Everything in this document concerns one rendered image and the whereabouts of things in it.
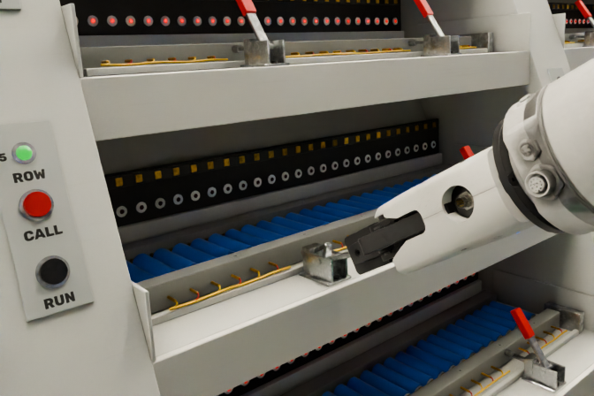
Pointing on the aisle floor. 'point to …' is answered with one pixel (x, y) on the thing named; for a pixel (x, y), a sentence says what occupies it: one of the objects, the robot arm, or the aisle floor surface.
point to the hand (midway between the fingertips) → (377, 246)
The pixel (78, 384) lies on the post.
